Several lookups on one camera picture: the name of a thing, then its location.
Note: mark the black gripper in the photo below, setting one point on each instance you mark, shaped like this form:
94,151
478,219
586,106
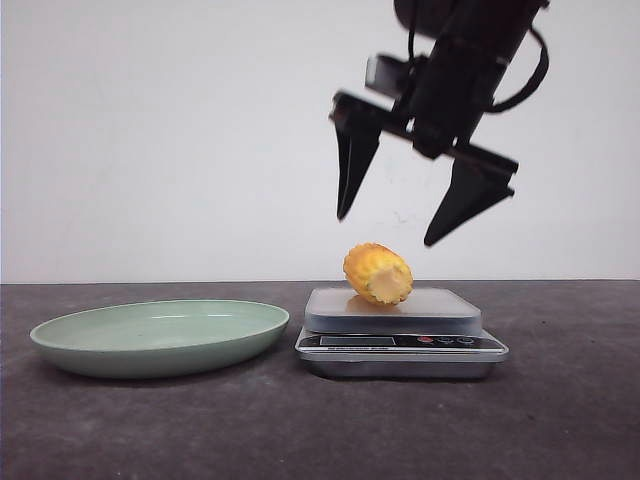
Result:
448,92

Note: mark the yellow corn cob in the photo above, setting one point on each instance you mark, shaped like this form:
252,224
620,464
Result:
378,274

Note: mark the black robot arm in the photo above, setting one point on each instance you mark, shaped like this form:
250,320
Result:
495,19

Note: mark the silver digital kitchen scale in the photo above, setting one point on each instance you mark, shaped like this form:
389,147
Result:
434,334

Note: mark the light green plate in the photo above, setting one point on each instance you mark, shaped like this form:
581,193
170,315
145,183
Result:
159,339

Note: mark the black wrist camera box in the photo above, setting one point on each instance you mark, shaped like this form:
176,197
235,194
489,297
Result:
387,75

